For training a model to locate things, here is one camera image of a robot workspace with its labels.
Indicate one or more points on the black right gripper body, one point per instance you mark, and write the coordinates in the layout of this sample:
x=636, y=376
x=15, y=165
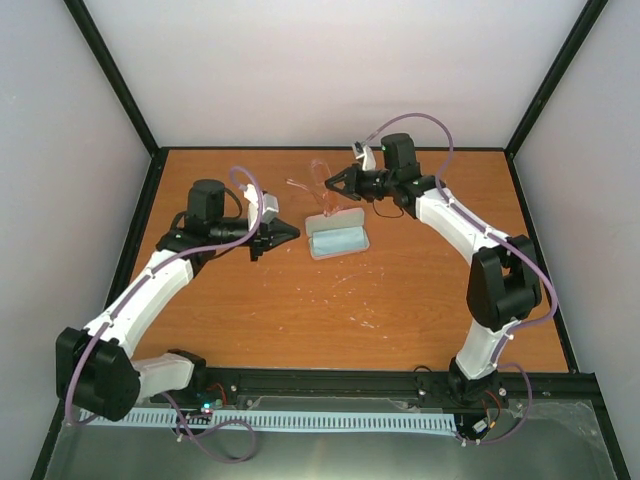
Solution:
x=367, y=189

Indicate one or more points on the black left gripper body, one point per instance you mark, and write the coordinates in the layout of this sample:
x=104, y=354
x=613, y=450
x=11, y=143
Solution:
x=219, y=229

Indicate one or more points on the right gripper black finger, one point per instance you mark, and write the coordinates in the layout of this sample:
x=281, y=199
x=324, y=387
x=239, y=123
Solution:
x=347, y=190
x=348, y=175

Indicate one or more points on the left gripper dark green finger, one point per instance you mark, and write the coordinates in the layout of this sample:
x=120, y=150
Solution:
x=275, y=237
x=276, y=225

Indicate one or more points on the orange transparent sunglasses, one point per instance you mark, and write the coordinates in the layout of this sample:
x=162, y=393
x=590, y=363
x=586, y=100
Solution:
x=326, y=199

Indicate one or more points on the pink glasses case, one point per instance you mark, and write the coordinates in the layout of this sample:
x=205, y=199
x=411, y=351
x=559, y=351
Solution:
x=352, y=217

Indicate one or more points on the light blue cleaning cloth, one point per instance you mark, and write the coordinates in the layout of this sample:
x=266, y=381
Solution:
x=335, y=241

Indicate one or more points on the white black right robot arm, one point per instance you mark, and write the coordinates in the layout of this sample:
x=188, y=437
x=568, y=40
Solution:
x=503, y=286

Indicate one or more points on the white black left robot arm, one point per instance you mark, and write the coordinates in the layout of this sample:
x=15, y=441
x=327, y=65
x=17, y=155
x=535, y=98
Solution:
x=95, y=370

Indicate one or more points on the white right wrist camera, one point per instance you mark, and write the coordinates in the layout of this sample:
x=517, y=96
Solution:
x=364, y=156

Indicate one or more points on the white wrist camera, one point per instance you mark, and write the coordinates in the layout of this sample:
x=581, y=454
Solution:
x=270, y=206
x=364, y=156

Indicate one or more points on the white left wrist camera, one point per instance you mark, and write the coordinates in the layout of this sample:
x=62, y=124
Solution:
x=270, y=206

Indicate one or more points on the light blue slotted cable duct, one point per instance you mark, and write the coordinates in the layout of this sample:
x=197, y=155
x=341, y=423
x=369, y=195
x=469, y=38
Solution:
x=293, y=421

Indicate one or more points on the black aluminium mounting rail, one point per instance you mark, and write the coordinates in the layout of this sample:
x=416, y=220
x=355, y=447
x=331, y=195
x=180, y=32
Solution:
x=422, y=388

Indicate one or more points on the black enclosure frame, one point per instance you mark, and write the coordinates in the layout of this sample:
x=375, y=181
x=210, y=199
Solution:
x=50, y=456

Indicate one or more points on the grey metal base plate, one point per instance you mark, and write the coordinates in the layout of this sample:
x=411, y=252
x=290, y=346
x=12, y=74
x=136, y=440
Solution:
x=532, y=440

